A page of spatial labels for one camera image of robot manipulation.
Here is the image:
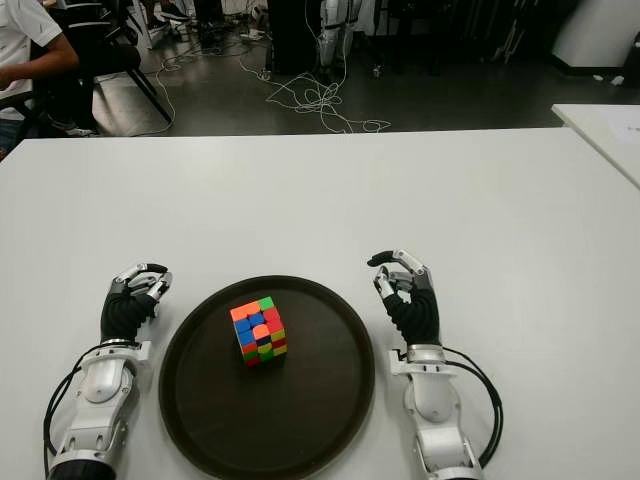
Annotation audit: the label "silver humanoid robot legs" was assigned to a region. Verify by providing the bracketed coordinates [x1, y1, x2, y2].
[318, 0, 362, 70]

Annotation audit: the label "seated person in white shirt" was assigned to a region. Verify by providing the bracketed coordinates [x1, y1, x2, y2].
[0, 0, 99, 154]

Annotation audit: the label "black metal-legged chair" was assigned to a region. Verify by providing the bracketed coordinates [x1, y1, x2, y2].
[47, 0, 175, 137]

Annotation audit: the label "white cabinet with black base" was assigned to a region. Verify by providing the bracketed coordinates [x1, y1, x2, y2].
[549, 0, 640, 66]

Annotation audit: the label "dark brown round plate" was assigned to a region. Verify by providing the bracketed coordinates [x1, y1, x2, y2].
[158, 274, 376, 480]

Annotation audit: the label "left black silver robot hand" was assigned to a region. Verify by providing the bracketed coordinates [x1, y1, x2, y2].
[100, 261, 175, 346]

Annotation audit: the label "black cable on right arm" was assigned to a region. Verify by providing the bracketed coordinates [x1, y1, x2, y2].
[442, 348, 505, 466]

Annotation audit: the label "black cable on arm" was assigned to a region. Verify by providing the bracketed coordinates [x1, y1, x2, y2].
[43, 352, 111, 480]
[442, 348, 505, 466]

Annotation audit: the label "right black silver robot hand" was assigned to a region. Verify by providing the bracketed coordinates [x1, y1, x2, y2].
[366, 249, 442, 349]

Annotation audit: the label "black office armchair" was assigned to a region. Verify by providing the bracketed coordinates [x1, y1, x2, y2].
[0, 67, 84, 140]

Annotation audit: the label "black floor cabinet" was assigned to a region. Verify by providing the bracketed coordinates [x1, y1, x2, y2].
[268, 0, 324, 75]

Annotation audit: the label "thin white floor cable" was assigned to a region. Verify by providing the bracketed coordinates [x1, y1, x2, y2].
[152, 37, 239, 135]

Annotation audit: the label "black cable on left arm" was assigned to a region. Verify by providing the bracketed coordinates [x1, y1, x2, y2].
[43, 352, 111, 480]

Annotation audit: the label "tangled white floor cable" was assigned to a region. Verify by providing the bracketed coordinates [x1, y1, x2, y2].
[238, 49, 392, 134]

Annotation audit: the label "white side table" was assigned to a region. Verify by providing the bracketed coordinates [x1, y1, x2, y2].
[550, 103, 640, 190]

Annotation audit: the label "multicoloured Rubik's cube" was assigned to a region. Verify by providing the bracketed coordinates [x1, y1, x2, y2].
[229, 295, 288, 369]

